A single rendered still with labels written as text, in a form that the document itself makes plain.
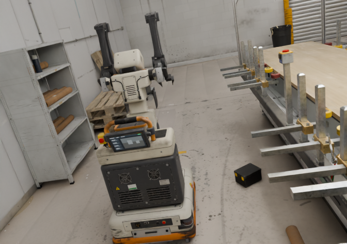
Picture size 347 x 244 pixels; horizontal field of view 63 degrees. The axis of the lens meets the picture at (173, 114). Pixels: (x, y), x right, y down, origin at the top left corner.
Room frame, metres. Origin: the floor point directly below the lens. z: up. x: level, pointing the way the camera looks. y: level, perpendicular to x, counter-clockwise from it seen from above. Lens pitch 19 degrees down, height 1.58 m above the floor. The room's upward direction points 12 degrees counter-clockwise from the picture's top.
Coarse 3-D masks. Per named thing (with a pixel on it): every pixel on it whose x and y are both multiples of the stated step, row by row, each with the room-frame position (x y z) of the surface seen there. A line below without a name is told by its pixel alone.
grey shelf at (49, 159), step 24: (24, 48) 2.87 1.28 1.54; (48, 48) 3.77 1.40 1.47; (0, 72) 2.91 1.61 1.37; (24, 72) 2.87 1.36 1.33; (48, 72) 3.15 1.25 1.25; (72, 72) 3.71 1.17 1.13; (0, 96) 2.92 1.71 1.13; (24, 96) 2.89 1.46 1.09; (72, 96) 3.76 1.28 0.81; (24, 120) 2.90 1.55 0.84; (48, 120) 2.87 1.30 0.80; (72, 120) 3.64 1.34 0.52; (24, 144) 2.91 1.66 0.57; (48, 144) 2.88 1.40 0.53; (72, 144) 3.74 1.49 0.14; (96, 144) 3.74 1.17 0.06; (48, 168) 2.89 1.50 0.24; (72, 168) 2.99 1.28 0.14
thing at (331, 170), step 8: (312, 168) 1.02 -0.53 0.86; (320, 168) 1.01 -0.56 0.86; (328, 168) 1.00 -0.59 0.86; (336, 168) 0.99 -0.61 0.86; (344, 168) 0.98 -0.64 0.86; (272, 176) 1.02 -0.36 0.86; (280, 176) 1.01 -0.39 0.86; (288, 176) 1.01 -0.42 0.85; (296, 176) 1.00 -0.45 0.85; (304, 176) 1.00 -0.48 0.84; (312, 176) 0.99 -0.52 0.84; (320, 176) 0.99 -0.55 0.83
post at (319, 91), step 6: (318, 84) 1.28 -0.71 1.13; (318, 90) 1.26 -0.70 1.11; (324, 90) 1.26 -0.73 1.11; (318, 96) 1.26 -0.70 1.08; (324, 96) 1.26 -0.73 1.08; (318, 102) 1.26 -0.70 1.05; (324, 102) 1.26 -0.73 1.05; (318, 108) 1.26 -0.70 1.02; (324, 108) 1.26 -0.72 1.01; (318, 114) 1.26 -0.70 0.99; (324, 114) 1.26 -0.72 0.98; (318, 120) 1.26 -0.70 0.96; (324, 120) 1.26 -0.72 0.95; (318, 126) 1.26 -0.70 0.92; (324, 126) 1.26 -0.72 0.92; (318, 132) 1.27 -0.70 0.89; (324, 132) 1.26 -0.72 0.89; (318, 150) 1.27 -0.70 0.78; (318, 156) 1.27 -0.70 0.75
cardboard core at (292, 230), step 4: (288, 228) 1.52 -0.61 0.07; (292, 228) 1.51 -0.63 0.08; (296, 228) 1.51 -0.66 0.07; (288, 232) 1.50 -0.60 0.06; (292, 232) 1.48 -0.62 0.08; (296, 232) 1.47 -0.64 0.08; (288, 236) 1.48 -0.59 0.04; (292, 236) 1.45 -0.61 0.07; (296, 236) 1.43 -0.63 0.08; (300, 236) 1.44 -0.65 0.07; (292, 240) 1.42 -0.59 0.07; (296, 240) 1.40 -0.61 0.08; (300, 240) 1.40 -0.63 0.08
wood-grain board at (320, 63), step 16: (272, 48) 3.75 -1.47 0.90; (288, 48) 3.53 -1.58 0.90; (304, 48) 3.33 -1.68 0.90; (320, 48) 3.14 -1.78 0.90; (336, 48) 2.98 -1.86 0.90; (272, 64) 2.85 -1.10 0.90; (304, 64) 2.59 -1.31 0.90; (320, 64) 2.48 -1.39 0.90; (336, 64) 2.37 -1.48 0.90; (320, 80) 2.03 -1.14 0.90; (336, 80) 1.95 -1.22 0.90; (336, 96) 1.65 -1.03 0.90; (336, 112) 1.42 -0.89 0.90
